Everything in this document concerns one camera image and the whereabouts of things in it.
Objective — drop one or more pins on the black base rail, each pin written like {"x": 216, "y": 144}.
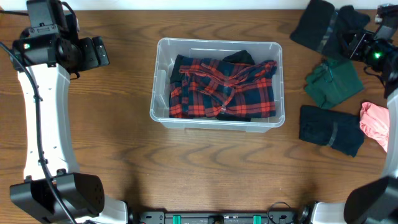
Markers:
{"x": 283, "y": 217}

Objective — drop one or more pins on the navy folded garment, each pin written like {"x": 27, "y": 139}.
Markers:
{"x": 338, "y": 130}

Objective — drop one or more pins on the red navy plaid shirt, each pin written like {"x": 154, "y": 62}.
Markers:
{"x": 207, "y": 88}

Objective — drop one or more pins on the black garment in bin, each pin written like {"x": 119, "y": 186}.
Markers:
{"x": 241, "y": 57}

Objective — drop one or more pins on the black garment with tape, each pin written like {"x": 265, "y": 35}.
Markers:
{"x": 321, "y": 25}

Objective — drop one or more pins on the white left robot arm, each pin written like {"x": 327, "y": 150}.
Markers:
{"x": 54, "y": 190}

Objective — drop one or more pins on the pink folded garment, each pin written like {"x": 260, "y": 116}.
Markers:
{"x": 375, "y": 123}

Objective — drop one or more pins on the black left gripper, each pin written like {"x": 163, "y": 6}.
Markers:
{"x": 89, "y": 60}

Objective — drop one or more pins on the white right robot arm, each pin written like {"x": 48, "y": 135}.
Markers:
{"x": 375, "y": 202}

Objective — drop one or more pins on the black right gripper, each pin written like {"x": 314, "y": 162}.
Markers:
{"x": 365, "y": 41}

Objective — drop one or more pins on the dark green garment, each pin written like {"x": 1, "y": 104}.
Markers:
{"x": 333, "y": 82}

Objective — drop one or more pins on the clear plastic storage bin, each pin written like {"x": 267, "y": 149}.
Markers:
{"x": 167, "y": 51}

